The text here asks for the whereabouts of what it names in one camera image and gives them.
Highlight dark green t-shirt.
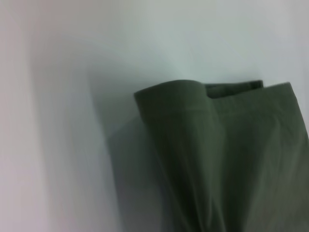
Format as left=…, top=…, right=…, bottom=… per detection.
left=134, top=79, right=309, bottom=232

